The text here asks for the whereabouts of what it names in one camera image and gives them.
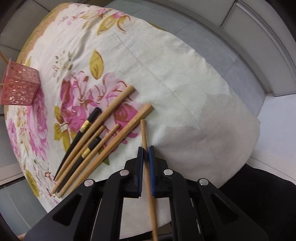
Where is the thin bamboo chopstick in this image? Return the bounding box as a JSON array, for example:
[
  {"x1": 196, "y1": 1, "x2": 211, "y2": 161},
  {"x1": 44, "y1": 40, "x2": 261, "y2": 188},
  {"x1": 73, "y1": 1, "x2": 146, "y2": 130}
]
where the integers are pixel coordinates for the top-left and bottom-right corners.
[{"x1": 140, "y1": 120, "x2": 159, "y2": 241}]

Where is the thick bamboo chopstick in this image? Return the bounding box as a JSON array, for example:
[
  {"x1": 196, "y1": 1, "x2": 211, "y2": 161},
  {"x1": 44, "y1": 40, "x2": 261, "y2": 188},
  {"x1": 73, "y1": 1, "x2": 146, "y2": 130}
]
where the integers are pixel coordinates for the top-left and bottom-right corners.
[
  {"x1": 55, "y1": 84, "x2": 135, "y2": 182},
  {"x1": 64, "y1": 103, "x2": 154, "y2": 192}
]

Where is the floral tablecloth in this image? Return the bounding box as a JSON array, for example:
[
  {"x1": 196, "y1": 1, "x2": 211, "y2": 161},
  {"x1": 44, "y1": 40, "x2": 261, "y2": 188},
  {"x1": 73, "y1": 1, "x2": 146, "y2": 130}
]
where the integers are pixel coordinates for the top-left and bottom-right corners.
[{"x1": 6, "y1": 3, "x2": 260, "y2": 211}]

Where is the black chopstick gold band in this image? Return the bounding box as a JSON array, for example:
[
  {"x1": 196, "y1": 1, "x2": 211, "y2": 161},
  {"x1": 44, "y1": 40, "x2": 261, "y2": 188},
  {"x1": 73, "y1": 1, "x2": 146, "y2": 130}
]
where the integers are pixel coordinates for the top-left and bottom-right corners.
[{"x1": 54, "y1": 107, "x2": 102, "y2": 181}]

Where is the pink perforated utensil holder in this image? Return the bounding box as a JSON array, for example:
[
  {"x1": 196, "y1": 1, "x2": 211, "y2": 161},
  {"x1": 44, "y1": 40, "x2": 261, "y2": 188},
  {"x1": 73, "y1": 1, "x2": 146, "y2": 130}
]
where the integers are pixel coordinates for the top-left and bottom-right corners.
[{"x1": 1, "y1": 60, "x2": 41, "y2": 106}]

